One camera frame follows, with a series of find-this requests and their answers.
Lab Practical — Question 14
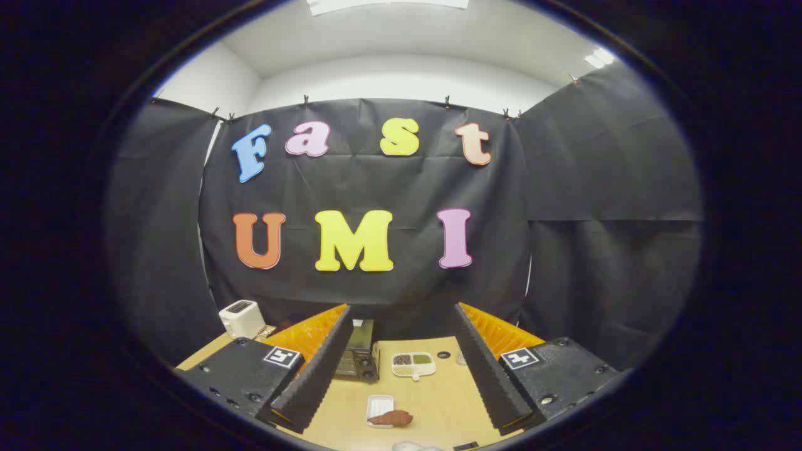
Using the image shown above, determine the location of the black toaster oven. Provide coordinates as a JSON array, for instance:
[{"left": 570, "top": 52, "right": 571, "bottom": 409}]
[{"left": 335, "top": 318, "right": 380, "bottom": 384}]

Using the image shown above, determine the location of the white divided bean plate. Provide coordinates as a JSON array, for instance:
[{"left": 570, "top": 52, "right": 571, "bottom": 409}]
[{"left": 392, "top": 352, "right": 437, "bottom": 381}]

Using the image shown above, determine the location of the white rectangular tray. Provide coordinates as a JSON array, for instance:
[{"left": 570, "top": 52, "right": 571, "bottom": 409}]
[{"left": 366, "top": 395, "right": 395, "bottom": 428}]

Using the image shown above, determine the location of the row of black cloth clips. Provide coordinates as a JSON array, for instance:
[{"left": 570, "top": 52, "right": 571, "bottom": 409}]
[{"left": 150, "top": 74, "right": 580, "bottom": 123}]

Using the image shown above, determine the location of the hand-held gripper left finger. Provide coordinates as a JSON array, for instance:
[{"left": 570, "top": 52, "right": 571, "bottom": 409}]
[{"left": 174, "top": 304, "right": 355, "bottom": 434}]

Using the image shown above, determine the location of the brown meat piece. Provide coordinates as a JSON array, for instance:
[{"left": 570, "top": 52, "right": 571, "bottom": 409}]
[{"left": 368, "top": 410, "right": 414, "bottom": 428}]

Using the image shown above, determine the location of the white bread toaster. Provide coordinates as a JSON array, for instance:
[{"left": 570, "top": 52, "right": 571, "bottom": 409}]
[{"left": 218, "top": 299, "right": 267, "bottom": 340}]

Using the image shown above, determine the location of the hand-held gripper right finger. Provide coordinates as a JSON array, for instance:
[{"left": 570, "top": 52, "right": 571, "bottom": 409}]
[{"left": 452, "top": 303, "right": 621, "bottom": 436}]

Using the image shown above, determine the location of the long ceiling light panel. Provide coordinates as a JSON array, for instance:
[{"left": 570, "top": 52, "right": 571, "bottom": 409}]
[{"left": 307, "top": 0, "right": 469, "bottom": 16}]

